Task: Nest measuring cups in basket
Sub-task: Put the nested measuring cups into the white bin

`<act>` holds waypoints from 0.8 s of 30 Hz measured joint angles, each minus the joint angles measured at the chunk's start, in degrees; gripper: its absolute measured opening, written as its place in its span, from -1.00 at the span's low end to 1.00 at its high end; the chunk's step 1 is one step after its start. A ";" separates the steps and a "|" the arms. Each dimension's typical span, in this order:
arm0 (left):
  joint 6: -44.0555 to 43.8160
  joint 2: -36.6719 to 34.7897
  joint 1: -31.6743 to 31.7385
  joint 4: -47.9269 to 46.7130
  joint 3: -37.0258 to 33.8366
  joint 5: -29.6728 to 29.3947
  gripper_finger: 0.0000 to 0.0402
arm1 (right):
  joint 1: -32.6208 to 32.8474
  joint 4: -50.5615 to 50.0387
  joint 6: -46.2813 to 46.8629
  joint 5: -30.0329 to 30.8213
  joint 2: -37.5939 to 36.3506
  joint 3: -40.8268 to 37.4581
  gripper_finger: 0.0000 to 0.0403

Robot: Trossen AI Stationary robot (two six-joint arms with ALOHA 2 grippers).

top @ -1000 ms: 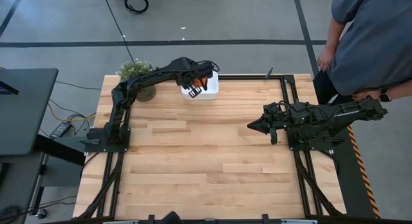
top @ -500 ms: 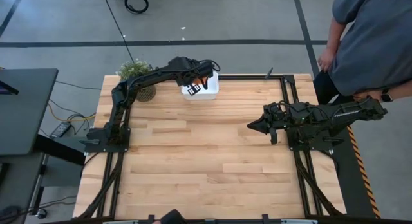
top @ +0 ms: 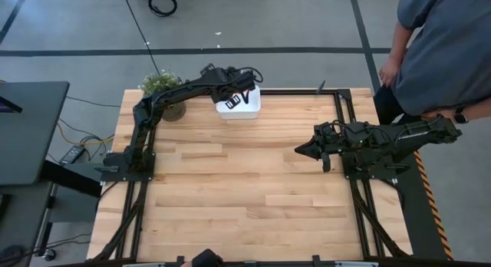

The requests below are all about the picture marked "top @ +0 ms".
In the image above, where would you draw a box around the black power adapter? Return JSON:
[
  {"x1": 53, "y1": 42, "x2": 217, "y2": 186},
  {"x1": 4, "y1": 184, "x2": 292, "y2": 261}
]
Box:
[{"x1": 59, "y1": 144, "x2": 87, "y2": 166}]

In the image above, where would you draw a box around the person's hand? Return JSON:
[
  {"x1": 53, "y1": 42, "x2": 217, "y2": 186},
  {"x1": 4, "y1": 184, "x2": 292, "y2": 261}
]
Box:
[
  {"x1": 378, "y1": 55, "x2": 402, "y2": 89},
  {"x1": 420, "y1": 107, "x2": 456, "y2": 121}
]

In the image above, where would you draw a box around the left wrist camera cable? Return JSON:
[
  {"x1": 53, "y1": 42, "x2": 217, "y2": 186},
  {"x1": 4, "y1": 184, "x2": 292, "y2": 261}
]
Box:
[{"x1": 233, "y1": 66, "x2": 265, "y2": 84}]

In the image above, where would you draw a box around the person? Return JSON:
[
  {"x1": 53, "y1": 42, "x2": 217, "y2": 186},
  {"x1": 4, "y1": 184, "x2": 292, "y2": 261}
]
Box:
[{"x1": 374, "y1": 0, "x2": 491, "y2": 126}]

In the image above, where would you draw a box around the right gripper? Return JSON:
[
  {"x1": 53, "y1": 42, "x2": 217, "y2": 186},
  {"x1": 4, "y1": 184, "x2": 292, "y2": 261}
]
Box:
[{"x1": 294, "y1": 120, "x2": 349, "y2": 161}]

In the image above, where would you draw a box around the black cart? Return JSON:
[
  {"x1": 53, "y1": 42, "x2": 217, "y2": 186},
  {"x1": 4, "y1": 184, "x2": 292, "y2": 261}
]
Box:
[{"x1": 0, "y1": 182, "x2": 54, "y2": 267}]

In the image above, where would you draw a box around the black aluminium table frame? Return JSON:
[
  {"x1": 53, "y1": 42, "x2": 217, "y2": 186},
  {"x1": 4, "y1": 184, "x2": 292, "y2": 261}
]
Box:
[{"x1": 91, "y1": 88, "x2": 414, "y2": 262}]

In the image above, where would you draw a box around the artificial plant in striped pot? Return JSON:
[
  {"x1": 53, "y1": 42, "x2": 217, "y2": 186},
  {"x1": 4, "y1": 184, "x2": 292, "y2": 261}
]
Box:
[{"x1": 138, "y1": 70, "x2": 188, "y2": 123}]

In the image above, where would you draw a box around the person's forearm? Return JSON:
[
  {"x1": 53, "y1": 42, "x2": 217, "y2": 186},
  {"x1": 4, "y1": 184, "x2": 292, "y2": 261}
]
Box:
[
  {"x1": 466, "y1": 97, "x2": 491, "y2": 121},
  {"x1": 387, "y1": 19, "x2": 416, "y2": 64}
]

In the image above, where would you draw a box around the black desk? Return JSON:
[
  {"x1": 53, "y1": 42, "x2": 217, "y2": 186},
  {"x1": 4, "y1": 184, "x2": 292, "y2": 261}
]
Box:
[{"x1": 0, "y1": 81, "x2": 71, "y2": 187}]

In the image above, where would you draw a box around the dark screen device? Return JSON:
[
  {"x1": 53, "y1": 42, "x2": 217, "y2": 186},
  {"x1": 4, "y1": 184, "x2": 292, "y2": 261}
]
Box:
[{"x1": 0, "y1": 96, "x2": 23, "y2": 115}]

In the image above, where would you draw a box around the coiled black cable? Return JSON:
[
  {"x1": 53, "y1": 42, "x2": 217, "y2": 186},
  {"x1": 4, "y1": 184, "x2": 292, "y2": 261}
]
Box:
[{"x1": 147, "y1": 0, "x2": 179, "y2": 18}]

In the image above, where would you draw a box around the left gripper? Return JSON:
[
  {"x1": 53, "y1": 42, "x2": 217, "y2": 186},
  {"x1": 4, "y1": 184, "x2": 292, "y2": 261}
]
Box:
[{"x1": 213, "y1": 66, "x2": 258, "y2": 106}]

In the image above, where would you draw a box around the person's wristwatch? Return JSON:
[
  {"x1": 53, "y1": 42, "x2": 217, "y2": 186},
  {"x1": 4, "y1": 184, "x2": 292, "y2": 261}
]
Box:
[{"x1": 453, "y1": 107, "x2": 470, "y2": 125}]

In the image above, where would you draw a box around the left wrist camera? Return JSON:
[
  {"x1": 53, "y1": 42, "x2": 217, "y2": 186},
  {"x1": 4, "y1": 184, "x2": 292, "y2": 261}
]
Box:
[{"x1": 224, "y1": 94, "x2": 242, "y2": 110}]

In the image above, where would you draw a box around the white plastic basket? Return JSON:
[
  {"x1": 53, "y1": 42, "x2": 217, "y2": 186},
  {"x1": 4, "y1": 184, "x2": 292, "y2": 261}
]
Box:
[{"x1": 216, "y1": 84, "x2": 262, "y2": 120}]

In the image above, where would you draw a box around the yellow floor cable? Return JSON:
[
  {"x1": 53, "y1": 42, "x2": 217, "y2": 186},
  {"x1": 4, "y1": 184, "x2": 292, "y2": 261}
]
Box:
[{"x1": 56, "y1": 123, "x2": 116, "y2": 147}]

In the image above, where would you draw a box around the thin black floor cable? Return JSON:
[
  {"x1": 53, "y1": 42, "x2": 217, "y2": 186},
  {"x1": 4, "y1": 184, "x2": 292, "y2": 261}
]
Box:
[{"x1": 122, "y1": 0, "x2": 161, "y2": 75}]

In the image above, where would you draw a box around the black platform with hazard stripe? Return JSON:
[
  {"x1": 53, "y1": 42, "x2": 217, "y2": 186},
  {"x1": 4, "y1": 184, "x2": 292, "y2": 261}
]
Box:
[{"x1": 379, "y1": 120, "x2": 456, "y2": 262}]

